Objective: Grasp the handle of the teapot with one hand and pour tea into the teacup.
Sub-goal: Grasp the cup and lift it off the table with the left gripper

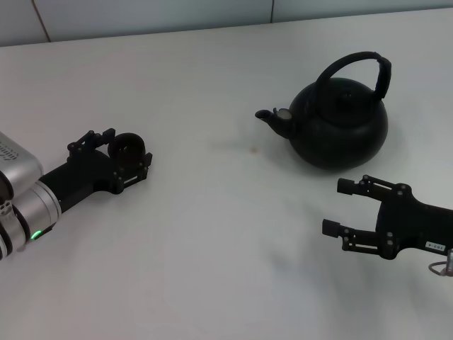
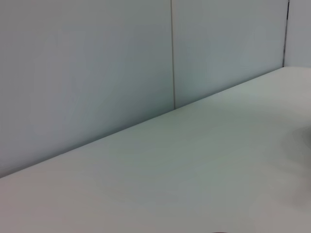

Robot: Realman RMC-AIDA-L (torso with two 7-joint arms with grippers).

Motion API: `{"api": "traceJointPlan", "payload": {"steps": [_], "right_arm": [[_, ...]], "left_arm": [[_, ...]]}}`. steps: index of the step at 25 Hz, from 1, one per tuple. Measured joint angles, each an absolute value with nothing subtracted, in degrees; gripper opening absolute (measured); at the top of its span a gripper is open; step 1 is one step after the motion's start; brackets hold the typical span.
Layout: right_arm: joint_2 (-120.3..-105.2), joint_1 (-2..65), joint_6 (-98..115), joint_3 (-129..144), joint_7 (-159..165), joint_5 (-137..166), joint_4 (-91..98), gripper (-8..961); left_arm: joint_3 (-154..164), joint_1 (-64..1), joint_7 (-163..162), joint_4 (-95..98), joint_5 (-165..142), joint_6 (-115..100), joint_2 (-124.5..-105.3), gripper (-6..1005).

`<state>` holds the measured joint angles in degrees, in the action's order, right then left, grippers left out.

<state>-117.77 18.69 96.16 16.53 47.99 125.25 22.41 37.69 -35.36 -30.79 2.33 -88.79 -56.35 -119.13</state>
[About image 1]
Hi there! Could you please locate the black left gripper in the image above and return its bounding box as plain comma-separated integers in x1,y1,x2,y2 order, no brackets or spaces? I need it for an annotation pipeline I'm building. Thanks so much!
38,127,154,213

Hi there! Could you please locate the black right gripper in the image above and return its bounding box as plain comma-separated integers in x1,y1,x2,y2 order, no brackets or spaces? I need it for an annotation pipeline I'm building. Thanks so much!
321,174,453,262

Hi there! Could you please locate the small dark teacup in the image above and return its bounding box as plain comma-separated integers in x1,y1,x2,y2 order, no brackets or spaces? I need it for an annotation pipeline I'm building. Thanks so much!
108,132,146,166

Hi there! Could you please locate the black round teapot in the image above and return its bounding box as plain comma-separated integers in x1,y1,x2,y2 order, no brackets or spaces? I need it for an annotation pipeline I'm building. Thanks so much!
254,51,393,171

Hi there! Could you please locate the white foam board panel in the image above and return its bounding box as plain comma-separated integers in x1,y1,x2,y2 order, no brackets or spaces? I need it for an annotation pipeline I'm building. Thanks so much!
33,0,453,43
0,0,50,48

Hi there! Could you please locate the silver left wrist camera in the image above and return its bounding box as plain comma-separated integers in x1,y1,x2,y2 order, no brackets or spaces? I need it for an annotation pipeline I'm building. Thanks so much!
0,131,42,191

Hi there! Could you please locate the right gripper cable with plug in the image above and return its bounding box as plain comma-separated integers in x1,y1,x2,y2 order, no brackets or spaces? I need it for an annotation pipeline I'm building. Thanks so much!
428,247,453,277

